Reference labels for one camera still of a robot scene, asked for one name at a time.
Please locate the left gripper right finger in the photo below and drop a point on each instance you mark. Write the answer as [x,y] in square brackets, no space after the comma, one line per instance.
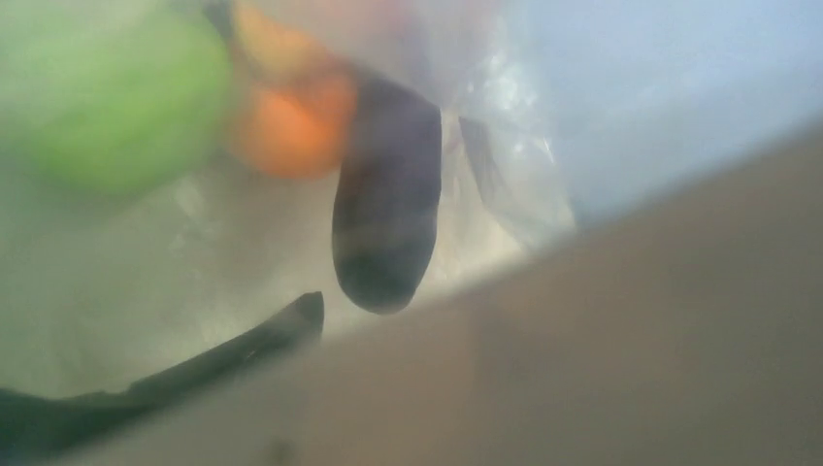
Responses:
[689,333]

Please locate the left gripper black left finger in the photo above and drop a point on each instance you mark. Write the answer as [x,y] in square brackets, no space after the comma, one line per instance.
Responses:
[33,426]

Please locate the clear zip top bag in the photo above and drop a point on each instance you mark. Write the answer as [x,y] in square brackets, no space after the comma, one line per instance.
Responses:
[557,116]

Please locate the green fake apple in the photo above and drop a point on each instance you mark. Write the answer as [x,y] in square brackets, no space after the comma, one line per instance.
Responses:
[113,96]

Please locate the purple fake eggplant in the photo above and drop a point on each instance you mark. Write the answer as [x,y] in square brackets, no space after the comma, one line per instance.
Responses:
[384,225]

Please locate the orange fake fruit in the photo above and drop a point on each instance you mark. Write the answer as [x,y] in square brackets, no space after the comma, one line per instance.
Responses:
[295,130]

